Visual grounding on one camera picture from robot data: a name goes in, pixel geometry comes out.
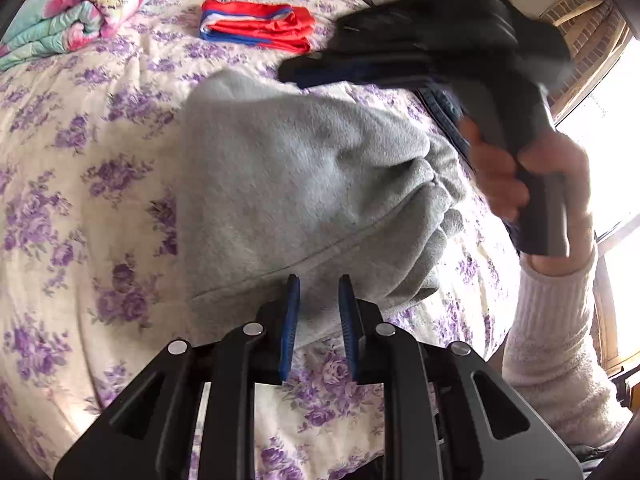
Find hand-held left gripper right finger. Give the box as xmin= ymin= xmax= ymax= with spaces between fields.
xmin=338 ymin=274 xmax=584 ymax=480

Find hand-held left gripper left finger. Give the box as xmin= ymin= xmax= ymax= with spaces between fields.
xmin=52 ymin=274 xmax=302 ymax=480

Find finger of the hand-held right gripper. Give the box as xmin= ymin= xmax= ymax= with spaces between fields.
xmin=277 ymin=52 xmax=441 ymax=89

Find grey fleece pants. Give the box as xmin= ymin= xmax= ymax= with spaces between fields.
xmin=175 ymin=67 xmax=474 ymax=349

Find person's right hand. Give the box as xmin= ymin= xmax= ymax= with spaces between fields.
xmin=460 ymin=117 xmax=597 ymax=272

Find blue jeans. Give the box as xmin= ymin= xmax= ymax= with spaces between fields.
xmin=417 ymin=85 xmax=526 ymax=256

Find red white blue folded garment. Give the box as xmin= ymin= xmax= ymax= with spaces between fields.
xmin=200 ymin=0 xmax=317 ymax=55

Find beige checked curtain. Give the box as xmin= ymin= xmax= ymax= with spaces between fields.
xmin=542 ymin=0 xmax=631 ymax=111

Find window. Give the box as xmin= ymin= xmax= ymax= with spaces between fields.
xmin=555 ymin=35 xmax=640 ymax=376

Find purple floral bedsheet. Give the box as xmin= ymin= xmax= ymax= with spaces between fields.
xmin=0 ymin=0 xmax=526 ymax=480

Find folded floral quilt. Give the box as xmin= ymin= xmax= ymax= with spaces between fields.
xmin=0 ymin=0 xmax=179 ymax=72

